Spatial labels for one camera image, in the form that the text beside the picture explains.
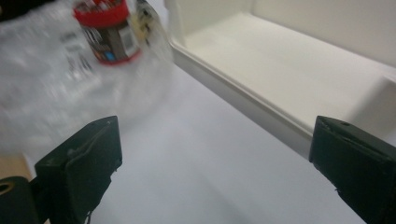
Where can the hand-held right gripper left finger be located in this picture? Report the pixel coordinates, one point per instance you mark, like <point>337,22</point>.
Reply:
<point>77,168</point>

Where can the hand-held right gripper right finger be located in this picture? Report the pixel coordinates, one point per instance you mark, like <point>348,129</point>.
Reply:
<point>358,168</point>

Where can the translucent white plastic bag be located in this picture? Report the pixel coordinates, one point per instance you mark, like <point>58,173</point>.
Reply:
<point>40,93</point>

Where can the white plastic bin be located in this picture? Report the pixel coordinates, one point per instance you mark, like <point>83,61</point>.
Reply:
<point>267,71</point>

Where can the red snack can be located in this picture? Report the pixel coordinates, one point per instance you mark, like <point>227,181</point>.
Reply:
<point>107,34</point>

